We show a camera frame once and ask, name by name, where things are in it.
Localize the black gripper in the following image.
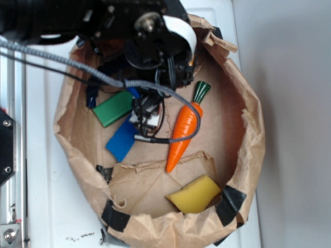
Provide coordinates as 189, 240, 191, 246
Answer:
87, 1, 196, 89

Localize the dark blue rope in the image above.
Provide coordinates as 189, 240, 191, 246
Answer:
85, 59, 125, 109

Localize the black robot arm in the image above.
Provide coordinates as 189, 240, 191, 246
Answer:
1, 1, 197, 88

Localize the green rectangular block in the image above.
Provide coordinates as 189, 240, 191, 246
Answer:
93, 91, 133, 128

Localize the orange toy carrot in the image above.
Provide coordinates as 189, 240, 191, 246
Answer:
165, 81, 211, 173

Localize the blue rectangular sponge block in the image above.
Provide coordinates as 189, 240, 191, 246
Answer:
106, 119, 138, 162

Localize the brown paper bag bin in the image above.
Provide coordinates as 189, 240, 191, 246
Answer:
54, 15, 265, 247

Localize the yellow sponge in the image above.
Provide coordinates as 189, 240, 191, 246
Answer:
165, 175, 221, 214

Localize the white plastic tray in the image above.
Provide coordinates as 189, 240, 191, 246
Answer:
26, 1, 262, 247

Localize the white ribbon cable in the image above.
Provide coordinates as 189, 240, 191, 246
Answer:
162, 14, 197, 52

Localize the grey braided cable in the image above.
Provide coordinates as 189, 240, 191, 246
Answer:
0, 40, 203, 144

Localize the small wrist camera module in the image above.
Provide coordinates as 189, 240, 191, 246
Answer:
127, 87, 165, 137

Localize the black corner bracket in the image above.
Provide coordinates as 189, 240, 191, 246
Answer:
0, 107, 17, 187

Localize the aluminium frame rail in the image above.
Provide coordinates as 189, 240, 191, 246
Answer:
1, 47, 29, 247

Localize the silver bolt bracket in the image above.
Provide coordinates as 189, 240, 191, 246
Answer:
1, 223, 21, 247

